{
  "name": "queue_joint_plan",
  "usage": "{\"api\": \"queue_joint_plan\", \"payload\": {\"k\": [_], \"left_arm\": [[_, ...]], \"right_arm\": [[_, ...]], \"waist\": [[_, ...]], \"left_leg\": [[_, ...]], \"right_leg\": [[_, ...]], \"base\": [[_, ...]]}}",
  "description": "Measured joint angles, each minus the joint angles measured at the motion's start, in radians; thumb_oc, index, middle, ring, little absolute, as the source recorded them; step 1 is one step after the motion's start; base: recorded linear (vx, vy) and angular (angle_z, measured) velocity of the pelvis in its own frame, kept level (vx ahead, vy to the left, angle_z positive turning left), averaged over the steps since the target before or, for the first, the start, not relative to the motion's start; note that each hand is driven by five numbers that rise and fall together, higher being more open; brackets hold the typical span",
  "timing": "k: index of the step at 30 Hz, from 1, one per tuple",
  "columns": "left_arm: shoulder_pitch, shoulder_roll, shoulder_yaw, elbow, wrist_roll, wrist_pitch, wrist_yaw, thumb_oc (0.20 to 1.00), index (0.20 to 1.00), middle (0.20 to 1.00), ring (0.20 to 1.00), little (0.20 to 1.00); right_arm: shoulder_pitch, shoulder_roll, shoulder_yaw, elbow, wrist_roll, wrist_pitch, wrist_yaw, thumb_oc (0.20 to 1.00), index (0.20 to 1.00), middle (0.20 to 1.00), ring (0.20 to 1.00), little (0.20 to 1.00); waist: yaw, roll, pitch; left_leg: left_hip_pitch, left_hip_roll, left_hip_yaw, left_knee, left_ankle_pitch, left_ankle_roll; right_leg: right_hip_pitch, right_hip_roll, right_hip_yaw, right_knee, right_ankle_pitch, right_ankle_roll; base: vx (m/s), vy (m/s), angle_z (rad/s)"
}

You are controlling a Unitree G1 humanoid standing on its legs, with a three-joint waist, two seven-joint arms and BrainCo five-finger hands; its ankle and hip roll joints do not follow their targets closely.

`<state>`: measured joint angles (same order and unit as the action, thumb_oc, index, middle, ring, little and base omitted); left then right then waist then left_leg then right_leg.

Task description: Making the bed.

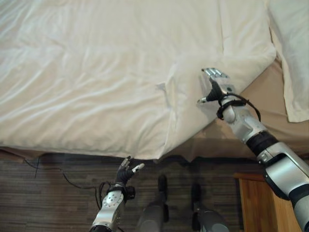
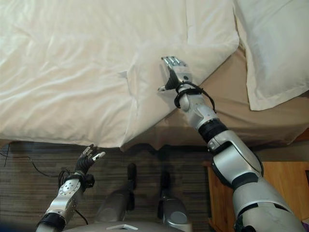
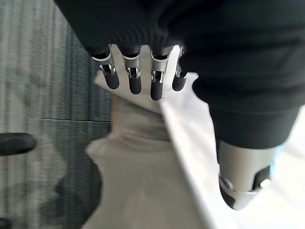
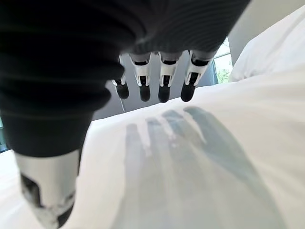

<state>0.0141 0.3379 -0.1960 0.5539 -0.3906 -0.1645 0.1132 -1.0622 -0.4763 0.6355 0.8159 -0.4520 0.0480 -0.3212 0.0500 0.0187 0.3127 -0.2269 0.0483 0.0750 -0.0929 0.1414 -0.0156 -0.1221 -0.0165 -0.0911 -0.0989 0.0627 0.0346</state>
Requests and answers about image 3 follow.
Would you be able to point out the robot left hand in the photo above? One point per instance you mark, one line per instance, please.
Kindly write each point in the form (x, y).
(214, 47)

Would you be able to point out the white bed sheet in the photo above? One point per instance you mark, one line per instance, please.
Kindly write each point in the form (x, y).
(190, 124)

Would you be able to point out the beige bed skirt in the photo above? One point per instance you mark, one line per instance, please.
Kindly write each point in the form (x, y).
(133, 171)

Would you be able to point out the robot dark foot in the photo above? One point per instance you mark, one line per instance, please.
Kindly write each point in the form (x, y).
(14, 143)

